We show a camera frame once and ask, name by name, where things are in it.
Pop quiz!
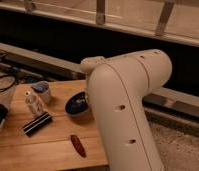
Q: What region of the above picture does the black box with white stripe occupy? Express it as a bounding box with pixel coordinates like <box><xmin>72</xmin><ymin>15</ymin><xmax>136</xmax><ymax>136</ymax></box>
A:
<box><xmin>22</xmin><ymin>112</ymin><xmax>53</xmax><ymax>136</ymax></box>

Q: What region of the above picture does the wooden board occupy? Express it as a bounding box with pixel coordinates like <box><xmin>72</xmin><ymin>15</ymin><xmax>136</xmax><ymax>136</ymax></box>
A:
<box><xmin>0</xmin><ymin>80</ymin><xmax>107</xmax><ymax>171</ymax></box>

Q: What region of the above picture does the dark red oblong object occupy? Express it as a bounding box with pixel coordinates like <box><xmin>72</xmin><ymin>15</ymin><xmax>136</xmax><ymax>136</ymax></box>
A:
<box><xmin>70</xmin><ymin>135</ymin><xmax>86</xmax><ymax>157</ymax></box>

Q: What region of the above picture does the round black-rimmed object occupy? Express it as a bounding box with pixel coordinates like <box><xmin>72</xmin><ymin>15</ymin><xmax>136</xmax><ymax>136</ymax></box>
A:
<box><xmin>0</xmin><ymin>75</ymin><xmax>16</xmax><ymax>92</ymax></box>

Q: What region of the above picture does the metal rail frame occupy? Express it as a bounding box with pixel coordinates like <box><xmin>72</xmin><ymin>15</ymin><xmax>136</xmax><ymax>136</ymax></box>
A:
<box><xmin>0</xmin><ymin>43</ymin><xmax>85</xmax><ymax>79</ymax></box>

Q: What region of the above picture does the dark ceramic bowl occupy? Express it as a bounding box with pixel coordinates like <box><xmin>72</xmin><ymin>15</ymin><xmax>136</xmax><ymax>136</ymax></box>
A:
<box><xmin>65</xmin><ymin>91</ymin><xmax>89</xmax><ymax>117</ymax></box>

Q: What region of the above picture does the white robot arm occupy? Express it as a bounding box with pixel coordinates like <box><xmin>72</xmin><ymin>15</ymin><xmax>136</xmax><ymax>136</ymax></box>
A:
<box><xmin>81</xmin><ymin>49</ymin><xmax>172</xmax><ymax>171</ymax></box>

